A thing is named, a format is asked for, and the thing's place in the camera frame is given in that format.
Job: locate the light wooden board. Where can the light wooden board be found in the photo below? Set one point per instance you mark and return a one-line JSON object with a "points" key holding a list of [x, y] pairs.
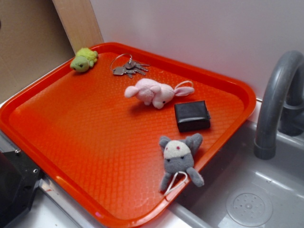
{"points": [[79, 22]]}

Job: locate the pink plush bunny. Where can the pink plush bunny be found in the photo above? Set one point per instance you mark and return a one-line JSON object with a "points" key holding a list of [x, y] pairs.
{"points": [[152, 92]]}

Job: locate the black leather wallet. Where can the black leather wallet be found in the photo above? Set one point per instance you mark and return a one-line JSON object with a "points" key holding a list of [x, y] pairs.
{"points": [[192, 116]]}

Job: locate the orange plastic tray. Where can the orange plastic tray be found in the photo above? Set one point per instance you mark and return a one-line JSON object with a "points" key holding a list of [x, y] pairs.
{"points": [[103, 148]]}

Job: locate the brown cardboard panel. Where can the brown cardboard panel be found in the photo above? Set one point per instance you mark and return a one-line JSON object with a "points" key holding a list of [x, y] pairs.
{"points": [[32, 43]]}

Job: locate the grey plush mouse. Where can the grey plush mouse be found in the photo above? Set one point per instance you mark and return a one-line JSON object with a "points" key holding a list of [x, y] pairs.
{"points": [[178, 158]]}

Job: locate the grey plastic sink basin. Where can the grey plastic sink basin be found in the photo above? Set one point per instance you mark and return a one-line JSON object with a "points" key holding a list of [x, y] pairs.
{"points": [[243, 191]]}

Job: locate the green plush turtle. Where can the green plush turtle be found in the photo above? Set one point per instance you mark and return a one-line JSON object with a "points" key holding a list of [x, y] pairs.
{"points": [[84, 60]]}

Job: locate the grey plastic faucet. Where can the grey plastic faucet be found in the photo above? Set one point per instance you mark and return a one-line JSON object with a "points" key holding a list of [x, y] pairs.
{"points": [[282, 108]]}

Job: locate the silver keys on ring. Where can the silver keys on ring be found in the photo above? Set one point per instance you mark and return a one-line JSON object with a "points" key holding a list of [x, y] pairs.
{"points": [[129, 68]]}

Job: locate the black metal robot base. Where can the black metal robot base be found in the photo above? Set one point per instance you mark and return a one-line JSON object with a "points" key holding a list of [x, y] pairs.
{"points": [[19, 180]]}

